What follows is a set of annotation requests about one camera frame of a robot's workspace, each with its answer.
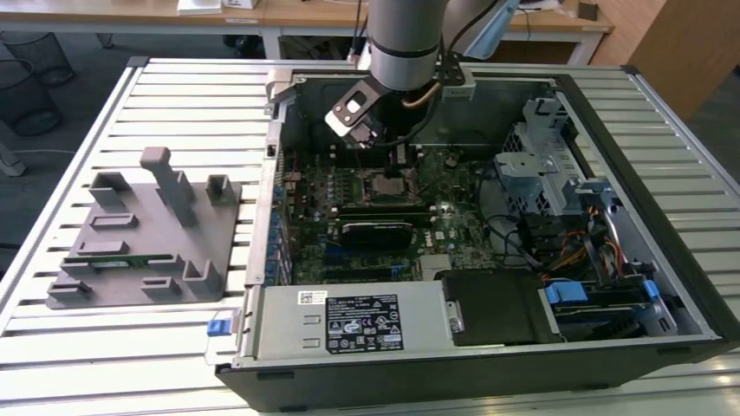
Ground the CPU socket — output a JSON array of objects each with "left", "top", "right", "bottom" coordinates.
[{"left": 358, "top": 167, "right": 422, "bottom": 205}]

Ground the green motherboard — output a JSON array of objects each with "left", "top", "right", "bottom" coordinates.
[{"left": 276, "top": 145, "right": 504, "bottom": 287}]

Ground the wooden cabinet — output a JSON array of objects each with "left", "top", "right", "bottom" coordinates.
[{"left": 592, "top": 0, "right": 740, "bottom": 120}]

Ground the black mesh waste bin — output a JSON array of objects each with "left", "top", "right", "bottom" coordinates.
[
  {"left": 4, "top": 32, "right": 76, "bottom": 86},
  {"left": 0, "top": 58, "right": 64, "bottom": 138}
]

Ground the brown cable sleeve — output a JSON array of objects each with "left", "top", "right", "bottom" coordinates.
[{"left": 402, "top": 82, "right": 441, "bottom": 110}]

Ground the black expansion slot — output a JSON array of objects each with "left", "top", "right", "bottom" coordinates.
[{"left": 321, "top": 267, "right": 389, "bottom": 279}]

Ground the silver power supply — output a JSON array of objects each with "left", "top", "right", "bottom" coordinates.
[{"left": 233, "top": 283, "right": 466, "bottom": 363}]

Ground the black graphics card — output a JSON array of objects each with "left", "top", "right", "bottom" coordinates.
[{"left": 337, "top": 220, "right": 416, "bottom": 253}]

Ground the grey parts rack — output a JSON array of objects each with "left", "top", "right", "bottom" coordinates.
[{"left": 45, "top": 146, "right": 248, "bottom": 309}]

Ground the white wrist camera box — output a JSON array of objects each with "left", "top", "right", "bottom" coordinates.
[{"left": 438, "top": 64, "right": 477, "bottom": 101}]

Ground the silver metal drive cage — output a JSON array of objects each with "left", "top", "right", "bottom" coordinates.
[{"left": 493, "top": 95, "right": 586, "bottom": 218}]

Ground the wooden desk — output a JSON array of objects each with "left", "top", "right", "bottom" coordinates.
[{"left": 0, "top": 0, "right": 614, "bottom": 66}]

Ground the grey cable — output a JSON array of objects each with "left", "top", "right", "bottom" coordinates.
[{"left": 598, "top": 206, "right": 626, "bottom": 262}]

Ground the coloured wire bundle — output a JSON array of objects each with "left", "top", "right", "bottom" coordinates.
[{"left": 540, "top": 229, "right": 629, "bottom": 281}]

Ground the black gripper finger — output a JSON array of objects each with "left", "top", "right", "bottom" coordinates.
[{"left": 388, "top": 145, "right": 410, "bottom": 179}]

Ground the black PC case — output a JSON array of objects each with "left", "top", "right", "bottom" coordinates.
[{"left": 204, "top": 67, "right": 730, "bottom": 413}]

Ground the hard disk in blue carrier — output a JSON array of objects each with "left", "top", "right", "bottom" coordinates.
[{"left": 542, "top": 279, "right": 660, "bottom": 343}]

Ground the black plastic shroud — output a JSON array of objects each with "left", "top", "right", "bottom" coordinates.
[{"left": 432, "top": 267, "right": 562, "bottom": 348}]

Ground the green RAM stick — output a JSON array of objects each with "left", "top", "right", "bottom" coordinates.
[{"left": 62, "top": 253, "right": 178, "bottom": 266}]

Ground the silver chipset heatsink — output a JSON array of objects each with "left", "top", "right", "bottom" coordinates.
[{"left": 420, "top": 254, "right": 453, "bottom": 279}]

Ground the grey metal stand foot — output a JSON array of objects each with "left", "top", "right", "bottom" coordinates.
[{"left": 0, "top": 120, "right": 28, "bottom": 177}]

